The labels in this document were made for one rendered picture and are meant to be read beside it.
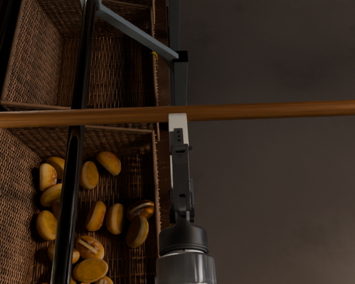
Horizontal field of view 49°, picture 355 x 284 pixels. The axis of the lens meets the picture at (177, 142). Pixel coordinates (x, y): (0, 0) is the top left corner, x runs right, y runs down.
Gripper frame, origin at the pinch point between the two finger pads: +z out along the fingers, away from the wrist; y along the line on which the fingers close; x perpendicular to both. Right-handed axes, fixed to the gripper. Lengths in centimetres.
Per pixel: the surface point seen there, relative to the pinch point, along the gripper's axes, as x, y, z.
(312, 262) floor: 61, 120, 7
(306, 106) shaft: 24.2, -0.9, 6.1
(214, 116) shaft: 7.2, -0.2, 5.1
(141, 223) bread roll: -11, 54, 5
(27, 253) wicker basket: -45, 58, -1
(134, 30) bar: -9.1, 13.2, 43.2
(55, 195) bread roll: -38, 56, 16
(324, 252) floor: 68, 120, 12
